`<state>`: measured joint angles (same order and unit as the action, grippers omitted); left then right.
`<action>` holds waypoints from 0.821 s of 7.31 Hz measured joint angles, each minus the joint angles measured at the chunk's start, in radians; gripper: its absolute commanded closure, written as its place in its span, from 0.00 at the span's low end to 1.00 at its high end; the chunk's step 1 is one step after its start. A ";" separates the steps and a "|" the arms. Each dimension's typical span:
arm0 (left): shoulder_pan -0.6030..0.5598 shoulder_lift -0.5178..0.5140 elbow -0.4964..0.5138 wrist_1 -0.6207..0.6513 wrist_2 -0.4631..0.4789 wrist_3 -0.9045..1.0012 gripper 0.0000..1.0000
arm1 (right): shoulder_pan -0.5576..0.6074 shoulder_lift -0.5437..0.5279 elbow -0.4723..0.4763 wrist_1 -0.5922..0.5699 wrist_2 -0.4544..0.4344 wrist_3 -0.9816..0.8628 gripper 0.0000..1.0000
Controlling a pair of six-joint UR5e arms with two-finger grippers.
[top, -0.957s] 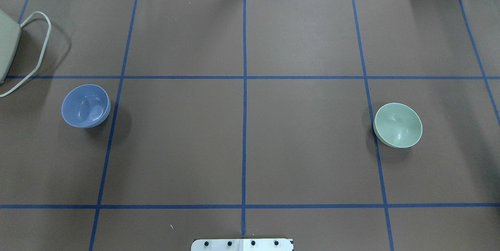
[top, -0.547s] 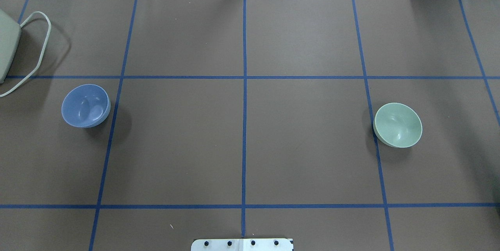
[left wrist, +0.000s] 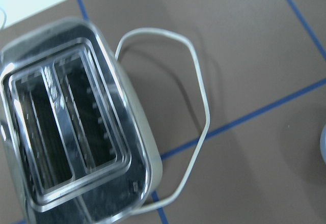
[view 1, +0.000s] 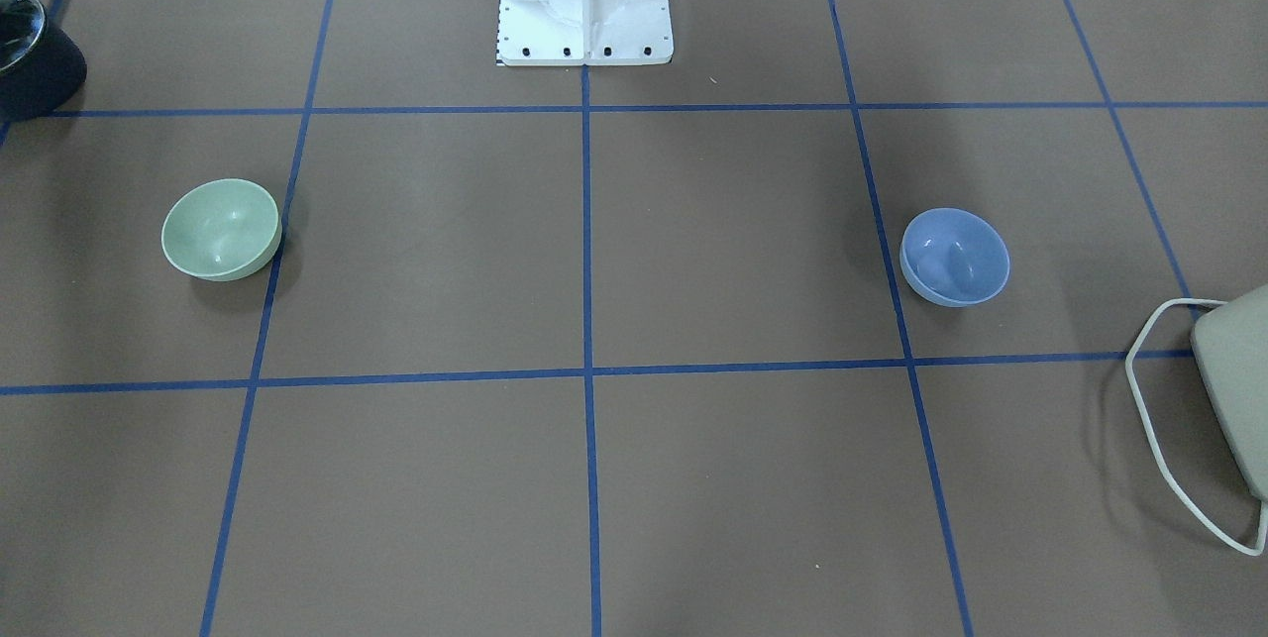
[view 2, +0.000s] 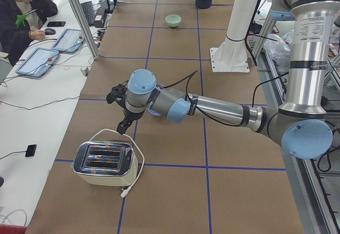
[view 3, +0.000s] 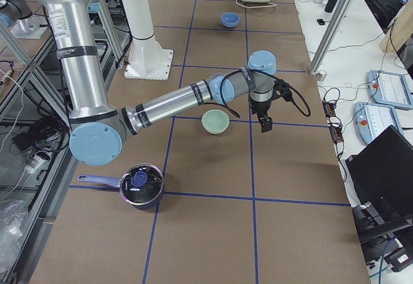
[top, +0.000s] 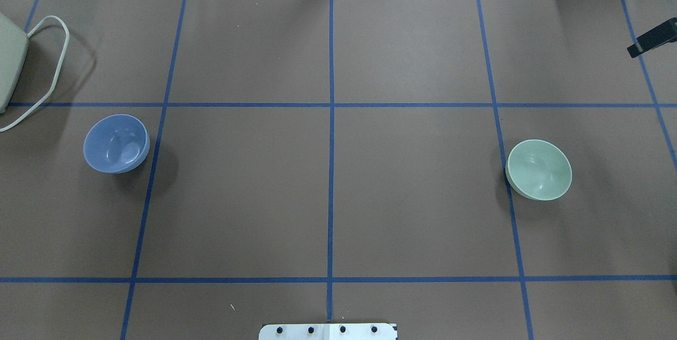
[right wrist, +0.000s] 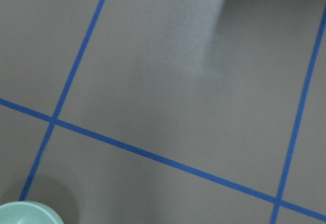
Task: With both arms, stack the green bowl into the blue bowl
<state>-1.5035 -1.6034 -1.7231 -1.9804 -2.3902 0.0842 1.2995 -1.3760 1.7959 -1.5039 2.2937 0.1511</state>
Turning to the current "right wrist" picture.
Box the green bowl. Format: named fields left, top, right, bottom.
left=1, top=201, right=64, bottom=224

